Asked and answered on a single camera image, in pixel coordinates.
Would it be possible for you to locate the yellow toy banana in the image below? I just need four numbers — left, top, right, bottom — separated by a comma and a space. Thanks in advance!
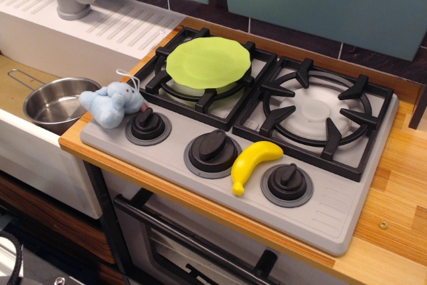
231, 141, 284, 196

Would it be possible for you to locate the grey toy stove top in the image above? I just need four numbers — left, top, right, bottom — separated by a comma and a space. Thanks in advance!
81, 92, 399, 255

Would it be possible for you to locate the small steel saucepan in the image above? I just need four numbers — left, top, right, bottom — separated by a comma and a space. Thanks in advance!
7, 69, 101, 135

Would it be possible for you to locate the right teal wall cabinet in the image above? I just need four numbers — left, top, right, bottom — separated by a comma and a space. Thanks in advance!
228, 0, 426, 61

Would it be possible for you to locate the right black stove knob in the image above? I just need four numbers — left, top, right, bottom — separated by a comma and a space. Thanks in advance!
260, 164, 314, 208

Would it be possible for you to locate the right black burner grate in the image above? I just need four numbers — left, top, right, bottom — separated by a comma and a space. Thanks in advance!
233, 57, 393, 182

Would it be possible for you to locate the light green plastic plate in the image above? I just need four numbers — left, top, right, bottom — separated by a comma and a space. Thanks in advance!
166, 37, 251, 89

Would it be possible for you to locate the left black stove knob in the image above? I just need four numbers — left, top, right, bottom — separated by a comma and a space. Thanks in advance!
125, 107, 172, 146

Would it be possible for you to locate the blue plush elephant toy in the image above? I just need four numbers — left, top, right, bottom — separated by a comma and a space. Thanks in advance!
78, 69, 148, 129

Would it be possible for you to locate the black stove knob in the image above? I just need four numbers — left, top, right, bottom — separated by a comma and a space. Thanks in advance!
125, 107, 172, 146
260, 164, 314, 208
183, 129, 242, 180

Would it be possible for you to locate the black burner grate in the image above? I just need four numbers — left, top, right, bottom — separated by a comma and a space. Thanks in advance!
135, 27, 277, 131
233, 57, 393, 182

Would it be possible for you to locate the black oven door handle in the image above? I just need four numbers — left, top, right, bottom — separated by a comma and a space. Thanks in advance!
113, 195, 277, 284

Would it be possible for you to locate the middle black stove knob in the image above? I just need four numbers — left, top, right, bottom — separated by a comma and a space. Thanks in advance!
183, 129, 242, 180

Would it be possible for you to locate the left black burner grate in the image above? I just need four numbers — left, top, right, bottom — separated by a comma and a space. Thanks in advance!
135, 27, 277, 131

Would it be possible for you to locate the white toy sink unit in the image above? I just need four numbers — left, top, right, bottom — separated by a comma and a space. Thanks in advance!
1, 0, 183, 219

